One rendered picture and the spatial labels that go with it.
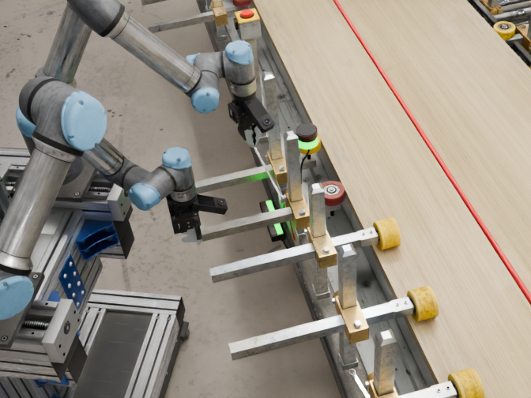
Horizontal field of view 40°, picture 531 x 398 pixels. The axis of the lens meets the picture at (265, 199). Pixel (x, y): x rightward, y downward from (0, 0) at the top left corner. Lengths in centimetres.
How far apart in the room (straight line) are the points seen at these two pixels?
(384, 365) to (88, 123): 82
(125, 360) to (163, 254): 72
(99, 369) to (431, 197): 135
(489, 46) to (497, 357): 134
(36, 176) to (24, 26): 364
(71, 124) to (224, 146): 227
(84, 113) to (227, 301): 165
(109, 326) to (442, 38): 166
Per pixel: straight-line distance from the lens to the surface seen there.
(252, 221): 218
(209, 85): 198
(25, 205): 165
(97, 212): 221
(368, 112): 248
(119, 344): 280
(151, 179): 193
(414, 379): 212
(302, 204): 220
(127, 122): 409
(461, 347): 186
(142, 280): 324
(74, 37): 206
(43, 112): 164
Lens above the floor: 243
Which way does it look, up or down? 44 degrees down
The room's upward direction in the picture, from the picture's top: 7 degrees counter-clockwise
